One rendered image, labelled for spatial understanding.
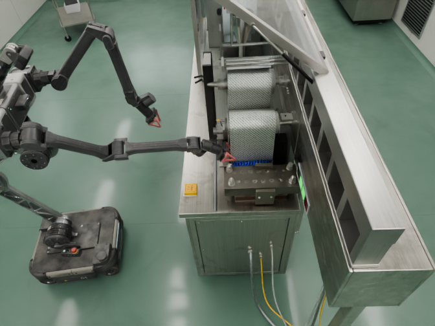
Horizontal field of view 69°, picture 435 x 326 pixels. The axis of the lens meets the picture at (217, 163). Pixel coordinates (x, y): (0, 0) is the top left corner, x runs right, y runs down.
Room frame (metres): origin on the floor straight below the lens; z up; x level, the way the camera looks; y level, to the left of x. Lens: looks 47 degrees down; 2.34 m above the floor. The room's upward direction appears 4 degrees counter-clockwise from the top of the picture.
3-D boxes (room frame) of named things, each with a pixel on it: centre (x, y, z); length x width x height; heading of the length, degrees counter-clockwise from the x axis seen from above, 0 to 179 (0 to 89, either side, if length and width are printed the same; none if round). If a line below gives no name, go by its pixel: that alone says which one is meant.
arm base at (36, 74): (1.55, 0.91, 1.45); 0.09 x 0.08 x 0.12; 4
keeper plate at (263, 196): (1.01, -0.24, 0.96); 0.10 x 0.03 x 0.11; 87
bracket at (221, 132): (1.33, -0.04, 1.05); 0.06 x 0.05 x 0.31; 87
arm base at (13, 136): (1.06, 0.87, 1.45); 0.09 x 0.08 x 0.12; 4
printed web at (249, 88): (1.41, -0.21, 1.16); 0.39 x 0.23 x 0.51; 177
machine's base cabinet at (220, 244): (2.23, -0.18, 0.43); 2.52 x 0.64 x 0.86; 177
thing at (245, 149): (1.22, -0.19, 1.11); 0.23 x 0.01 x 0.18; 87
